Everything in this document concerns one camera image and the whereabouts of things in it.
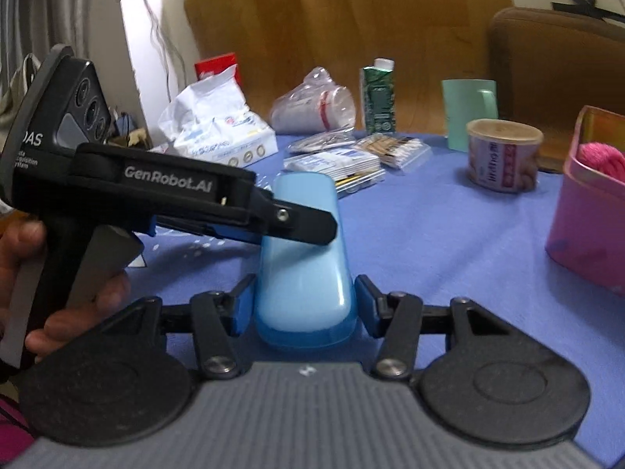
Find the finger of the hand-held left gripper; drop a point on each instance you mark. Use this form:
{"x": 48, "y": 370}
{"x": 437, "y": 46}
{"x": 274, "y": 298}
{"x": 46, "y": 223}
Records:
{"x": 239, "y": 236}
{"x": 302, "y": 227}

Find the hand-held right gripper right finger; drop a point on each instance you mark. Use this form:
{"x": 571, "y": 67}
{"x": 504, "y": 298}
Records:
{"x": 364, "y": 305}

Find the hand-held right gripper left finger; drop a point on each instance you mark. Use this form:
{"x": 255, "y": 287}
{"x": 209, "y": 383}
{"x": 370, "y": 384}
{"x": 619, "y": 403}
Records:
{"x": 245, "y": 305}

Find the light blue soft case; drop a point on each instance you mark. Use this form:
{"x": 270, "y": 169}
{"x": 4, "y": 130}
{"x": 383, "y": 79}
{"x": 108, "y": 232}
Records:
{"x": 302, "y": 293}

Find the white and blue wipes packet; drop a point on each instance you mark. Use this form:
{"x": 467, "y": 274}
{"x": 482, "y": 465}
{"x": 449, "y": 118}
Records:
{"x": 332, "y": 161}

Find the clear plastic packet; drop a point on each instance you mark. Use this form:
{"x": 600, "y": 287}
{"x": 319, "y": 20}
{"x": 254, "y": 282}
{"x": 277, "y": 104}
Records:
{"x": 322, "y": 141}

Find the cotton swab pack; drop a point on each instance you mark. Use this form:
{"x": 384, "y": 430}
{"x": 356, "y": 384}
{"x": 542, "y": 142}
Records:
{"x": 395, "y": 151}

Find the pink tin box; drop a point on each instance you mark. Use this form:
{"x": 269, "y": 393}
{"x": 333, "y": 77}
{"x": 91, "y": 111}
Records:
{"x": 586, "y": 224}

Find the person's left hand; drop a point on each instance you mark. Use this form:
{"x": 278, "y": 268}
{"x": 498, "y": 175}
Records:
{"x": 97, "y": 298}

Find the blue tablecloth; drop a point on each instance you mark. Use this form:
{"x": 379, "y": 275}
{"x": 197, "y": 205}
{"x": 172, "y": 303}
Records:
{"x": 439, "y": 244}

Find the white tissue pack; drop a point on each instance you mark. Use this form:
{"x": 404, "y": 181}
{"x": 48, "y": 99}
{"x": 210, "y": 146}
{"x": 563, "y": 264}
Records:
{"x": 215, "y": 127}

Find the bagged stack of plastic cups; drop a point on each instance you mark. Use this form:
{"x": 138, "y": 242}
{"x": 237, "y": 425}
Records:
{"x": 312, "y": 107}

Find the green drink carton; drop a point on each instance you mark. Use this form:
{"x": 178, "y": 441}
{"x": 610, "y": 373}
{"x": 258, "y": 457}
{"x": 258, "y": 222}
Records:
{"x": 378, "y": 102}

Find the red box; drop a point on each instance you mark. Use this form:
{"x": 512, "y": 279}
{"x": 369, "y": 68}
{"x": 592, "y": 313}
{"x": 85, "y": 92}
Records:
{"x": 215, "y": 66}

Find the grey curtain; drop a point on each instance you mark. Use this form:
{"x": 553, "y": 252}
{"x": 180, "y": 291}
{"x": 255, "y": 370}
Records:
{"x": 73, "y": 5}

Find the mint green mug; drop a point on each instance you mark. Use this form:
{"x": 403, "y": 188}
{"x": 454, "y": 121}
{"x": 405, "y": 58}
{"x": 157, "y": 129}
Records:
{"x": 464, "y": 112}

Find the round peanut can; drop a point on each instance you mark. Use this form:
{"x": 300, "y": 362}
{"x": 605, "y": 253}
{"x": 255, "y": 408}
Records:
{"x": 503, "y": 156}

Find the wooden board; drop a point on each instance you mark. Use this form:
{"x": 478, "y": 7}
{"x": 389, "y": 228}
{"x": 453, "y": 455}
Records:
{"x": 342, "y": 19}

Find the pink yarn ball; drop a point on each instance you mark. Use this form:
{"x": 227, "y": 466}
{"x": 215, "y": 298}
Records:
{"x": 603, "y": 159}

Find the brown chair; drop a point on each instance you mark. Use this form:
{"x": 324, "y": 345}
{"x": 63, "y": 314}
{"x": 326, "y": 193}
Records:
{"x": 556, "y": 68}

